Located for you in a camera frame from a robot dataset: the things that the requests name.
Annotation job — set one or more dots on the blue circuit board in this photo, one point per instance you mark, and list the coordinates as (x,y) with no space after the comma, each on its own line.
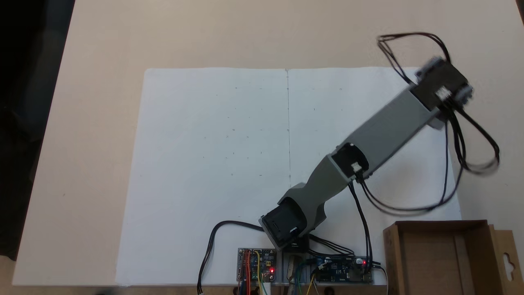
(339,270)

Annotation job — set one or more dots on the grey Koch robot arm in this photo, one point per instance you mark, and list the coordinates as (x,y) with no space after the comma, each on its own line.
(385,131)

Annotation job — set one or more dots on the white paper sheet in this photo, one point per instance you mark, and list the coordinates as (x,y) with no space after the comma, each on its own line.
(196,164)

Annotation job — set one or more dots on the brown cardboard box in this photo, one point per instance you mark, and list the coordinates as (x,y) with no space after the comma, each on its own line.
(430,262)

